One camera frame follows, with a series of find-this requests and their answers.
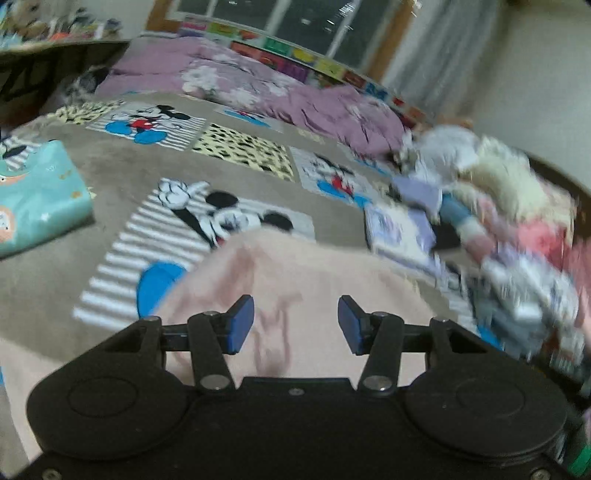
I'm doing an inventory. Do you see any pink fleece garment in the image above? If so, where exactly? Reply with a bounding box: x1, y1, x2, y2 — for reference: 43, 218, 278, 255
1, 229, 452, 473

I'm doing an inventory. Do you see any pile of mixed clothes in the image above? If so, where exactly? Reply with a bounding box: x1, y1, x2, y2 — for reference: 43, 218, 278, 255
391, 124, 590, 389

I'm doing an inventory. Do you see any folded lilac white garment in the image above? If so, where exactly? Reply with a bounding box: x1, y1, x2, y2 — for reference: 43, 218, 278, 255
363, 175, 460, 277

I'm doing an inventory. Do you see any grey Mickey Mouse blanket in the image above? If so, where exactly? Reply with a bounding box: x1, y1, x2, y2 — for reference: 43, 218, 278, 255
0, 91, 463, 476

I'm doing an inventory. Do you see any folded teal cartoon garment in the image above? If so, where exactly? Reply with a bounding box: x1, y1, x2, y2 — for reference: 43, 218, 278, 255
0, 137, 93, 258

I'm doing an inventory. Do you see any purple floral quilt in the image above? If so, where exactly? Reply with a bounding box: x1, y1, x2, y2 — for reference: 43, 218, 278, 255
95, 37, 405, 157

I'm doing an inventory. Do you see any white sheer curtain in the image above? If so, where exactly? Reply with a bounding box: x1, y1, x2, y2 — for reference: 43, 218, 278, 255
382, 1, 505, 117

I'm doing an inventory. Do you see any colourful alphabet foam strip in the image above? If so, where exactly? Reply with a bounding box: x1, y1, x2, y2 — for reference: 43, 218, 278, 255
177, 15, 429, 126

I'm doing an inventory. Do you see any cluttered dark desk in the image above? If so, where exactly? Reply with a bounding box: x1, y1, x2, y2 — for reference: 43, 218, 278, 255
1, 1, 129, 130

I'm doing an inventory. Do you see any window with wooden frame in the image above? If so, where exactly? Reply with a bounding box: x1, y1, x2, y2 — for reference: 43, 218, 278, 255
145, 0, 420, 82

